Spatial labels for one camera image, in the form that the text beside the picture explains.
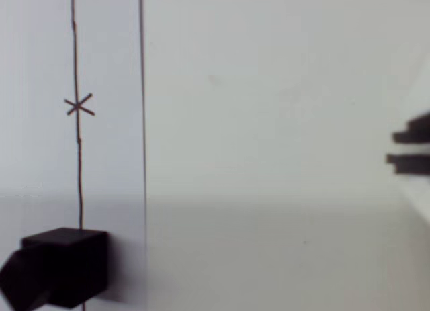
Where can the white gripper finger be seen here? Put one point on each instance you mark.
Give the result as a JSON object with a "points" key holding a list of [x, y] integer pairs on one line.
{"points": [[411, 164], [415, 131]]}

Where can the black cube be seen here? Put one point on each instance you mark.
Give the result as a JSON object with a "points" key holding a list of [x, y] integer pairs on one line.
{"points": [[64, 267]]}

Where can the white paper sheet with markings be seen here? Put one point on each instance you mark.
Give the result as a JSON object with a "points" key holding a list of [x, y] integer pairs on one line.
{"points": [[40, 89]]}

